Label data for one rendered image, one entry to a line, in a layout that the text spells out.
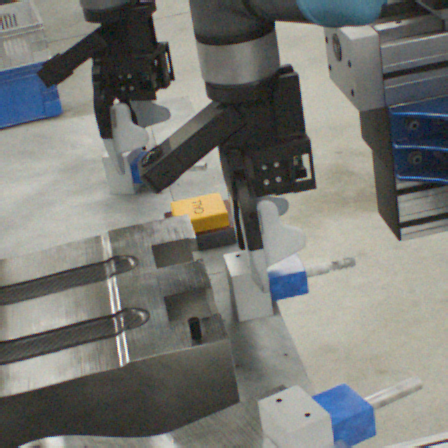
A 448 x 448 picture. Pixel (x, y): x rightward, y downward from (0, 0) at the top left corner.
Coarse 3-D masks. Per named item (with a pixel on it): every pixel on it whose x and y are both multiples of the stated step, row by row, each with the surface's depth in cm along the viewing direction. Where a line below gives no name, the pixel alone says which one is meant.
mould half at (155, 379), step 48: (96, 240) 116; (144, 240) 114; (96, 288) 107; (144, 288) 105; (192, 288) 103; (0, 336) 102; (144, 336) 97; (0, 384) 95; (48, 384) 94; (96, 384) 94; (144, 384) 95; (192, 384) 96; (0, 432) 95; (48, 432) 96; (96, 432) 96; (144, 432) 97
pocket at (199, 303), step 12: (204, 288) 103; (168, 300) 103; (180, 300) 103; (192, 300) 104; (204, 300) 104; (168, 312) 104; (180, 312) 104; (192, 312) 104; (204, 312) 104; (216, 312) 102
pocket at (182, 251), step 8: (176, 240) 113; (184, 240) 113; (192, 240) 113; (152, 248) 113; (160, 248) 113; (168, 248) 113; (176, 248) 113; (184, 248) 113; (192, 248) 113; (160, 256) 113; (168, 256) 113; (176, 256) 114; (184, 256) 114; (192, 256) 114; (200, 256) 112; (160, 264) 114; (168, 264) 114; (176, 264) 114
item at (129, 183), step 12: (108, 156) 146; (132, 156) 146; (108, 168) 146; (132, 168) 146; (192, 168) 145; (204, 168) 145; (108, 180) 147; (120, 180) 147; (132, 180) 146; (120, 192) 148; (132, 192) 147
